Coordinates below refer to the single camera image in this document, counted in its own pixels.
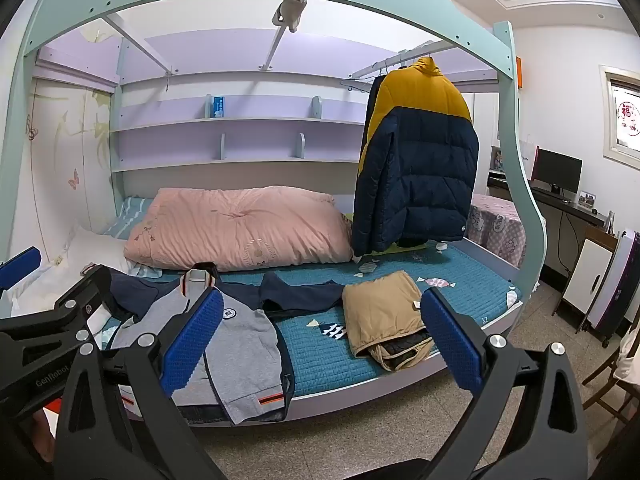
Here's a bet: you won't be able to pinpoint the white suitcase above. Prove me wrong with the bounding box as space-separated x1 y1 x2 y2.
579 230 640 342

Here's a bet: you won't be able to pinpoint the wooden chair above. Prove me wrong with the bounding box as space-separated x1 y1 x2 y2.
582 329 640 429

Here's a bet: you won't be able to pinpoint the white bedding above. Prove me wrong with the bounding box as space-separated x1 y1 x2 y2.
0 225 132 319

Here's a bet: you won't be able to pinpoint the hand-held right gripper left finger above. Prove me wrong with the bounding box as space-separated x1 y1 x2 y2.
54 287 226 480

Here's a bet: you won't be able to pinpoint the pink checked cover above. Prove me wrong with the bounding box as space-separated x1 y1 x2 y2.
467 194 527 269

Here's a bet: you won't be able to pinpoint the red paper decoration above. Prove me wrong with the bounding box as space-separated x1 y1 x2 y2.
617 101 640 134

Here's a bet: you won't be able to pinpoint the white cabinet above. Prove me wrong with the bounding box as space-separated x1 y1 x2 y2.
562 225 619 314

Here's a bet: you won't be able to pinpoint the white mounted device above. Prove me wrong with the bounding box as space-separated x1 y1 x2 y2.
272 0 307 34

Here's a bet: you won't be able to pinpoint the dark desk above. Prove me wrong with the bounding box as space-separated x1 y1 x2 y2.
487 170 621 261

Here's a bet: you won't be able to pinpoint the blue striped pillow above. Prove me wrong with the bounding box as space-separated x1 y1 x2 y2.
102 196 154 239

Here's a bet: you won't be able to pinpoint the white wardrobe with butterfly print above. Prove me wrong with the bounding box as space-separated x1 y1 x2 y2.
25 79 117 253

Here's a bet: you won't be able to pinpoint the lavender wall shelves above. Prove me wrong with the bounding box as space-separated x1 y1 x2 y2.
110 94 369 174

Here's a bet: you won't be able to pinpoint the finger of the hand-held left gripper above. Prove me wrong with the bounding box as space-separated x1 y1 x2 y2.
0 264 113 357
0 246 43 292

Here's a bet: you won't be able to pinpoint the white paper bag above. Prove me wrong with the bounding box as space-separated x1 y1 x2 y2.
517 135 539 181

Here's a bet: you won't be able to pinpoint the tan folded jacket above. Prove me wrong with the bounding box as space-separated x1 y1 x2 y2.
341 270 435 372

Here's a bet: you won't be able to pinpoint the window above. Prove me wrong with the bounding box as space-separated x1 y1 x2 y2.
599 65 640 164

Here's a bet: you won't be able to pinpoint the white cloth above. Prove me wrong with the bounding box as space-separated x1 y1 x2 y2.
614 327 640 382

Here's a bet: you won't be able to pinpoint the grey jacket with navy sleeves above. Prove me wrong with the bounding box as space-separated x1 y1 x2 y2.
107 262 346 426

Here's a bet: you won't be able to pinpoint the pink quilt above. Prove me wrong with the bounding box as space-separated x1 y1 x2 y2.
123 186 354 272

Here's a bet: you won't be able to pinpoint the yellow and navy puffer jacket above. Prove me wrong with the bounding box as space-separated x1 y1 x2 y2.
352 56 480 262

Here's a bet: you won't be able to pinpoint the white clothes rail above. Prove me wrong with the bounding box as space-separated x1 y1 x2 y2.
347 40 451 82

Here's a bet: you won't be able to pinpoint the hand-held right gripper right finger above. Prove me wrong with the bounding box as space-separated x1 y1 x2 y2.
421 287 591 480

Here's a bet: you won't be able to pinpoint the black computer monitor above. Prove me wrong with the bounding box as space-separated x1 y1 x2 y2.
531 146 584 197

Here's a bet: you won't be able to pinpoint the empty clothes hanger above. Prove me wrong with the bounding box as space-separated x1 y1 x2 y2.
340 76 375 95

